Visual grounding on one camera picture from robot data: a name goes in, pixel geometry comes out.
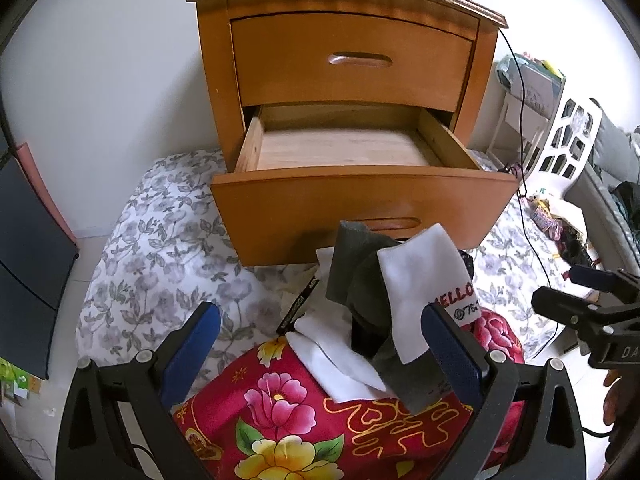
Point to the green packet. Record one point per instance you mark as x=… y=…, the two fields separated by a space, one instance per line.
x=15 y=380

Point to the person's right hand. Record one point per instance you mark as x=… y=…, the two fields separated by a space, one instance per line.
x=620 y=395

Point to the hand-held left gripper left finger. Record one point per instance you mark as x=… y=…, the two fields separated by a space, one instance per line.
x=192 y=355

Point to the cream paper bag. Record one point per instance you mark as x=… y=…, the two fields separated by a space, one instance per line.
x=562 y=212

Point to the black knitted cloth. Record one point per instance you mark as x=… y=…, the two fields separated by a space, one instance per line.
x=575 y=247

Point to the grey floral quilt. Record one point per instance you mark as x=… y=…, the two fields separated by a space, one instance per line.
x=150 y=260

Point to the pink board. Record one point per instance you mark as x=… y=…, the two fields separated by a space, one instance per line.
x=50 y=195

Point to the colourful patterned roll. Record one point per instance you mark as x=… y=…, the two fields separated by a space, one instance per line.
x=545 y=220

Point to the teal plastic bag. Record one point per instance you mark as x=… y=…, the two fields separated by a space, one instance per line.
x=507 y=72

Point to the white shirt with cat embroidery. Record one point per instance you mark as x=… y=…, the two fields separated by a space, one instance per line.
x=335 y=360

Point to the wooden nightstand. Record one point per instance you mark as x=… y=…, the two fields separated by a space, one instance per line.
x=215 y=85

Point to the grey printed book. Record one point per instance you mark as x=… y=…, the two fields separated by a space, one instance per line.
x=542 y=90

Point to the dark grey cloth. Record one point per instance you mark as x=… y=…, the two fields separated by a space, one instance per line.
x=370 y=305

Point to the white sock with red letters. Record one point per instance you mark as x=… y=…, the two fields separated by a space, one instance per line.
x=420 y=290

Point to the dark cabinet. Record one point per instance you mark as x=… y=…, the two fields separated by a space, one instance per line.
x=30 y=270

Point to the white cutout rack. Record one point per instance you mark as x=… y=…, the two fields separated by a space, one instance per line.
x=565 y=140

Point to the red floral blanket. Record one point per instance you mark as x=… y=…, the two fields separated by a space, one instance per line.
x=300 y=425

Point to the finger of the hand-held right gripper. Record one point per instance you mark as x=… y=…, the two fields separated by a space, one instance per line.
x=565 y=307
x=602 y=280

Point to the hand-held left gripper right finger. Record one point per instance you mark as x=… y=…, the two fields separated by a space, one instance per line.
x=452 y=360

